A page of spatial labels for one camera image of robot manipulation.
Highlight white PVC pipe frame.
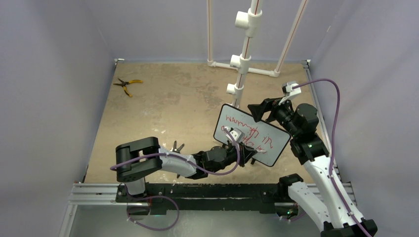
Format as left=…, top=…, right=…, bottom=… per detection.
left=206, top=0, right=309, bottom=108

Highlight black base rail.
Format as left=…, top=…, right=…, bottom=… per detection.
left=116, top=183, right=299, bottom=218

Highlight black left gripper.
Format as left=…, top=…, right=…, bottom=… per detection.
left=209, top=141, right=256, bottom=173

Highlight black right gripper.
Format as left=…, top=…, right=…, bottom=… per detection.
left=249, top=94, right=301, bottom=138

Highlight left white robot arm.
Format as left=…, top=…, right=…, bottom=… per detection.
left=110, top=137, right=257, bottom=202

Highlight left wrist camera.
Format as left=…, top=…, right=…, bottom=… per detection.
left=222, top=126, right=245, bottom=144

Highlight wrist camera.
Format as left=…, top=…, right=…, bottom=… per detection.
left=279, top=81, right=301, bottom=105
left=222, top=126, right=245, bottom=144

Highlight black handled pliers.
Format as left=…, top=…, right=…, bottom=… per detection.
left=171, top=140, right=185, bottom=179

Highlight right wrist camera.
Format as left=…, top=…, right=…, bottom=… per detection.
left=279, top=81, right=301, bottom=105

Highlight small black-framed whiteboard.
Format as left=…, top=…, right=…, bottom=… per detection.
left=213, top=104, right=291, bottom=167

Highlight yellow handled needle-nose pliers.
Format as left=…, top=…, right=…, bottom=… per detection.
left=113, top=78, right=143, bottom=97

